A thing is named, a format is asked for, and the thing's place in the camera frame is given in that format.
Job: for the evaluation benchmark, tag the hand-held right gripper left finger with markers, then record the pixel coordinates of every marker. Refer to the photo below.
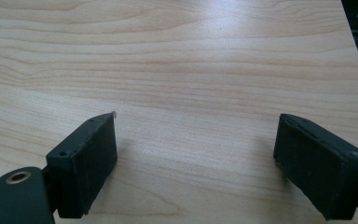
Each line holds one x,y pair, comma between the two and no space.
84,168

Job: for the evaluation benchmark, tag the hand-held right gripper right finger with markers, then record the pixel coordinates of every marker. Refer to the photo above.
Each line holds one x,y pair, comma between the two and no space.
317,168

